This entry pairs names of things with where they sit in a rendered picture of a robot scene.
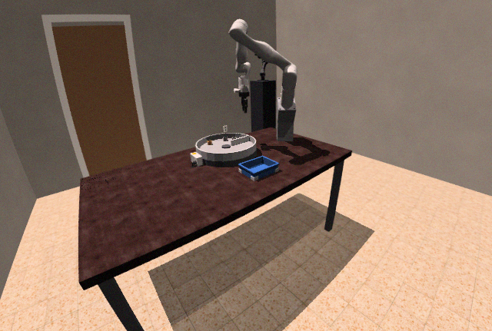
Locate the blue open crate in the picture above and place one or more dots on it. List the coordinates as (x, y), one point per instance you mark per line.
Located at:
(258, 167)

